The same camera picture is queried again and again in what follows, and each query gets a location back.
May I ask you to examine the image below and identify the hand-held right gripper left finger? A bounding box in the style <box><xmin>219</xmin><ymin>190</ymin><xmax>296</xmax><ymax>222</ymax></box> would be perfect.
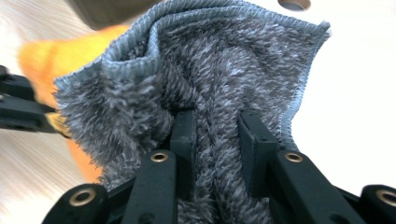
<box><xmin>169</xmin><ymin>109</ymin><xmax>199</xmax><ymax>201</ymax></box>

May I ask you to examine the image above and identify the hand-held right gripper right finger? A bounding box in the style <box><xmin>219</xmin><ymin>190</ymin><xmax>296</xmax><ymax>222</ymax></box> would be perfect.
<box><xmin>237</xmin><ymin>110</ymin><xmax>280</xmax><ymax>199</ymax></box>

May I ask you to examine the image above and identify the grey fluffy cloth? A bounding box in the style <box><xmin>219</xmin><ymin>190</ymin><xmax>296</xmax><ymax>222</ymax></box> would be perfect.
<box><xmin>53</xmin><ymin>0</ymin><xmax>332</xmax><ymax>224</ymax></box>

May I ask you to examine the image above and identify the black round table grommet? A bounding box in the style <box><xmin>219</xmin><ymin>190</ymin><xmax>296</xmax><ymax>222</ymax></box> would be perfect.
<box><xmin>277</xmin><ymin>0</ymin><xmax>312</xmax><ymax>12</ymax></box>

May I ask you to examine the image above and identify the orange plush toy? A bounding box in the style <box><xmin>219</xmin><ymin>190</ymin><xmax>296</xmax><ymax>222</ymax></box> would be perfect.
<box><xmin>17</xmin><ymin>23</ymin><xmax>133</xmax><ymax>185</ymax></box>

